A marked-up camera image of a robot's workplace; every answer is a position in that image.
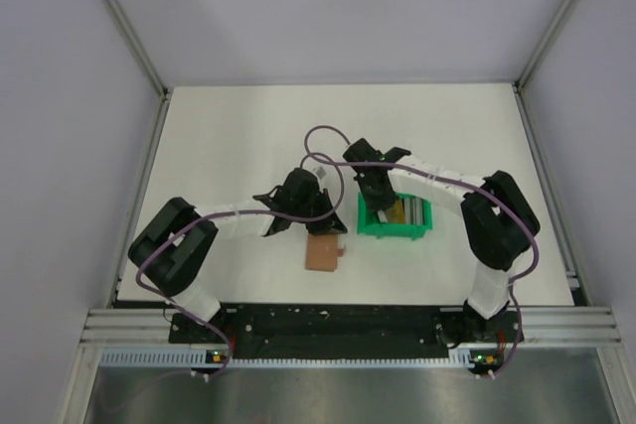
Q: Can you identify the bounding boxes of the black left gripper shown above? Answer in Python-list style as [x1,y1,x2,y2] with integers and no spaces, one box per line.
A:
[292,188,347,235]

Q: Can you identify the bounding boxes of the gold credit card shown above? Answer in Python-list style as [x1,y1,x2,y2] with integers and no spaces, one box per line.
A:
[378,199,406,224]

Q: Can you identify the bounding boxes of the green plastic card bin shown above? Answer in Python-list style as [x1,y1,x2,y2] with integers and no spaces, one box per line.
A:
[357,193,433,240]

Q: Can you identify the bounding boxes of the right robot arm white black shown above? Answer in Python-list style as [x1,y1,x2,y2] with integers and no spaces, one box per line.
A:
[343,138,541,341]

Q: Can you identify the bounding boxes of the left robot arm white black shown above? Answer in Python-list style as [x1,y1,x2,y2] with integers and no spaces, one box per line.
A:
[127,168,348,342]

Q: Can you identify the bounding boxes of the stack of light cards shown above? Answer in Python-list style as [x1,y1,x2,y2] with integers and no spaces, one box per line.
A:
[402,197,425,226]

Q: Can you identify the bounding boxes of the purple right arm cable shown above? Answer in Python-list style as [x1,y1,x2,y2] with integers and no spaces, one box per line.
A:
[303,124,542,380]

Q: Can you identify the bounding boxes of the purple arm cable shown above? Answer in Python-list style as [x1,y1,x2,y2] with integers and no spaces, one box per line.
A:
[303,124,542,380]
[134,165,347,375]

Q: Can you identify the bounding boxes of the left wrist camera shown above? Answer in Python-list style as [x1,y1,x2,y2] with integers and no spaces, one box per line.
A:
[311,166,327,181]

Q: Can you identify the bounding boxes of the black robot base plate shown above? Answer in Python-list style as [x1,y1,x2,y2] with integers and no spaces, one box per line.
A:
[168,303,524,359]

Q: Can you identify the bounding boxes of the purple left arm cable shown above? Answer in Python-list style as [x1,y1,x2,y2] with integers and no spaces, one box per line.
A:
[134,165,347,375]

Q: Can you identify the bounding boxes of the aluminium frame rail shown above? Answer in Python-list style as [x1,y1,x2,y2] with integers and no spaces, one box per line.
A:
[80,307,622,349]

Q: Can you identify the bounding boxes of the grey slotted cable duct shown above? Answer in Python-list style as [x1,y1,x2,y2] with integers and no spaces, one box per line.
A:
[100,349,496,368]

